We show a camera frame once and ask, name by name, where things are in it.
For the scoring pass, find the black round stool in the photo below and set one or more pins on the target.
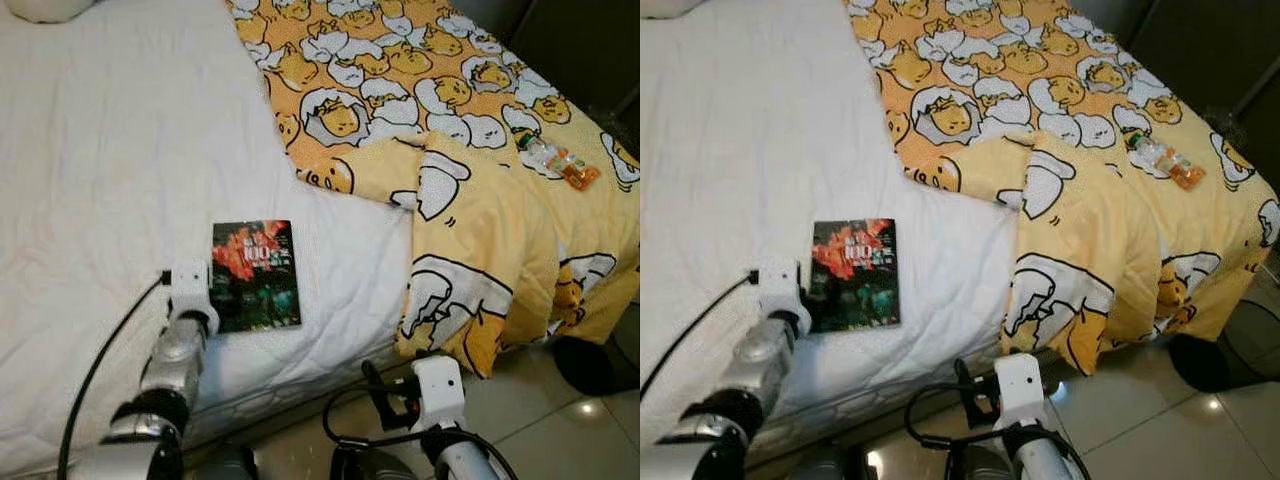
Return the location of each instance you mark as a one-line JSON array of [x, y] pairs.
[[590, 365], [1210, 362]]

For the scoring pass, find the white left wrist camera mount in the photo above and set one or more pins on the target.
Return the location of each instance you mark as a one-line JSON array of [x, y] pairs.
[[190, 285], [778, 285]]

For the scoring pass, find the dark bedside cabinet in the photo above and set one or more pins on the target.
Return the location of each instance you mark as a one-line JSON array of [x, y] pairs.
[[570, 50], [1200, 50]]

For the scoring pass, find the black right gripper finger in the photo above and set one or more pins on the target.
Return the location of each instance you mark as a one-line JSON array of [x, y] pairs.
[[966, 380], [375, 380]]

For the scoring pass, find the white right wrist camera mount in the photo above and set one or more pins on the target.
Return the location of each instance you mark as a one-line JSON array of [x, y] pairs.
[[440, 390], [1020, 388]]

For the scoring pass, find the clear orange-label drink bottle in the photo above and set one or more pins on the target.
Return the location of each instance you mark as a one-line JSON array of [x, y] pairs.
[[1168, 162], [560, 163]]

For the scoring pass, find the yellow egg-print blanket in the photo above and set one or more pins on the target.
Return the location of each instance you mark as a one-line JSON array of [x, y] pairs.
[[1080, 250], [480, 250]]

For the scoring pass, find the white quilted mattress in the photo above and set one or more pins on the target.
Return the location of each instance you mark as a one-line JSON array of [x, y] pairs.
[[130, 150], [750, 150]]

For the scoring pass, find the beige plush toy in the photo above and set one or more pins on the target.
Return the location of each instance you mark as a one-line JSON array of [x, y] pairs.
[[665, 6], [45, 8]]

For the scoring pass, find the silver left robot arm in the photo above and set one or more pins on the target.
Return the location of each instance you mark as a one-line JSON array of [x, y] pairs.
[[755, 370], [170, 370]]

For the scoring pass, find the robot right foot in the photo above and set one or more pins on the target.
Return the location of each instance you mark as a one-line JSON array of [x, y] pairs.
[[975, 465], [375, 465]]

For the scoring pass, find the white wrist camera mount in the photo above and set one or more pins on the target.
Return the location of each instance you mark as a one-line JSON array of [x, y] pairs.
[[440, 390], [190, 285], [778, 285], [1020, 388]]

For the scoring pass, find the dark red-green cover book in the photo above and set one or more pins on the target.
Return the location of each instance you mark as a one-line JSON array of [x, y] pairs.
[[855, 275], [255, 275]]

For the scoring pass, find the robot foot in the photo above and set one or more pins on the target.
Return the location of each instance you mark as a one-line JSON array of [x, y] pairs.
[[830, 465], [975, 465], [375, 465], [225, 465]]

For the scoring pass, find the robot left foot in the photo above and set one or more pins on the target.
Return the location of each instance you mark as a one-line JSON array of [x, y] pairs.
[[830, 465], [225, 465]]

